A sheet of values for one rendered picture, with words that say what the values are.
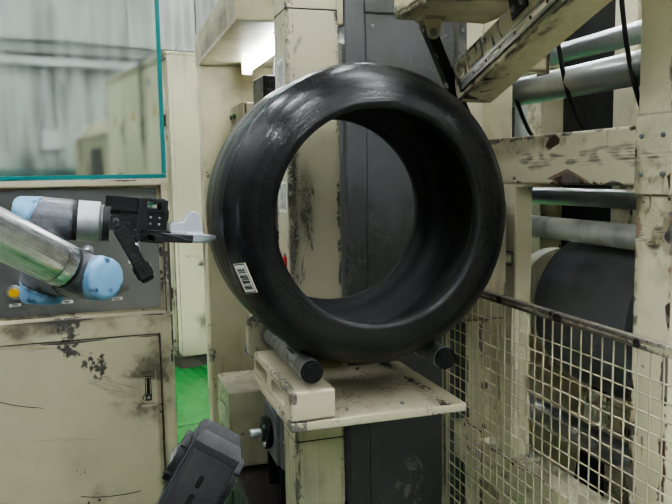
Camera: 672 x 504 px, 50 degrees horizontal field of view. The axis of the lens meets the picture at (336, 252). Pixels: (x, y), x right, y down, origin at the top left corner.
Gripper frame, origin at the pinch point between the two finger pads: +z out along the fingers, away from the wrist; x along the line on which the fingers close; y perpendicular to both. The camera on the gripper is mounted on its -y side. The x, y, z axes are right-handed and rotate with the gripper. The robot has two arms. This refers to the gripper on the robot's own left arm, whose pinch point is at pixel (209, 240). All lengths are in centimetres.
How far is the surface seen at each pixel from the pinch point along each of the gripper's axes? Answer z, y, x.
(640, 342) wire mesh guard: 64, -8, -46
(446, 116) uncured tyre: 42, 28, -12
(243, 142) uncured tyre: 3.6, 19.0, -8.2
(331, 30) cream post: 28, 49, 26
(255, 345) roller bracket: 15.8, -25.7, 22.7
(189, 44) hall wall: 84, 205, 950
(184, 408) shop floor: 29, -114, 252
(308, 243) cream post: 27.1, -1.2, 25.4
